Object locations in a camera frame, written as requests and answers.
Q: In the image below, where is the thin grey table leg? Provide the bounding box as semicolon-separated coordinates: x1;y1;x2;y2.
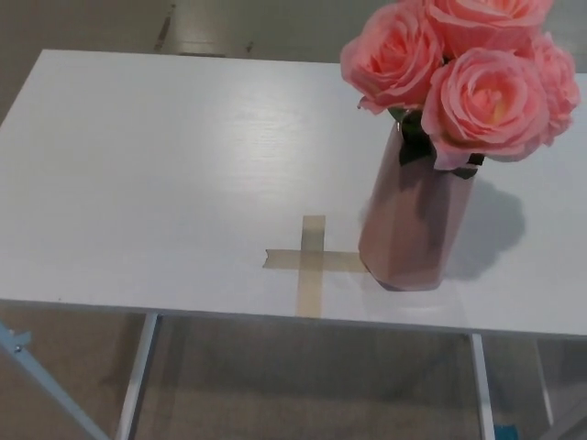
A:
533;341;555;424

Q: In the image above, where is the pink artificial rose bouquet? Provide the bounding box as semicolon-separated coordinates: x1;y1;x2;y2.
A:
339;0;581;181

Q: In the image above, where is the light blue metal frame bar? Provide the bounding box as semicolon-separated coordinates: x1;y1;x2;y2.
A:
0;320;100;440

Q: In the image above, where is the pink faceted ceramic vase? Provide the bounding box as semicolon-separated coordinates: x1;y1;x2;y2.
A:
357;121;479;292

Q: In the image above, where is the long beige tape strip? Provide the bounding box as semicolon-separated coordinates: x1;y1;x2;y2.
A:
295;214;327;317

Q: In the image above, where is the white metal table leg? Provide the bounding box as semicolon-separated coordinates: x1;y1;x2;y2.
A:
471;333;497;440
114;313;162;440

